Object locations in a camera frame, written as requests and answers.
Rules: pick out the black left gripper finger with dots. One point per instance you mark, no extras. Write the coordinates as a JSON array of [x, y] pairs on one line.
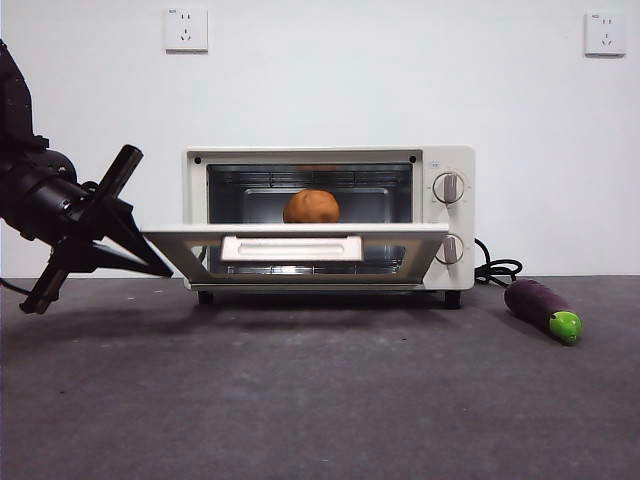
[[131, 230], [115, 264]]

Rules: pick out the white glass oven door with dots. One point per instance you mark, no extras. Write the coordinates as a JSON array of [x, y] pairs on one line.
[[300, 230]]

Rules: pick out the brown potato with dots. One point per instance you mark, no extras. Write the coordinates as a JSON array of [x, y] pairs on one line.
[[311, 207]]

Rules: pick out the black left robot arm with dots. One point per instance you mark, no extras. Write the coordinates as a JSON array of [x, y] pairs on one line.
[[30, 200]]

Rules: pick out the beige temperature oven knob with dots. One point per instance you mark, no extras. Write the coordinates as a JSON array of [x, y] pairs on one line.
[[448, 188]]

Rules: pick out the beige timer oven knob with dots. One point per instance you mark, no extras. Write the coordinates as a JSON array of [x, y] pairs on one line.
[[455, 250]]

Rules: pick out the white toaster oven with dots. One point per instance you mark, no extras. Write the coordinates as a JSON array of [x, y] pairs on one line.
[[450, 155]]

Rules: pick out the purple eggplant with green stem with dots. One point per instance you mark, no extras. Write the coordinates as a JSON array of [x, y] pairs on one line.
[[532, 302]]

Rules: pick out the white wall socket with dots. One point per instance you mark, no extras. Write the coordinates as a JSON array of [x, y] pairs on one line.
[[605, 35], [187, 30]]

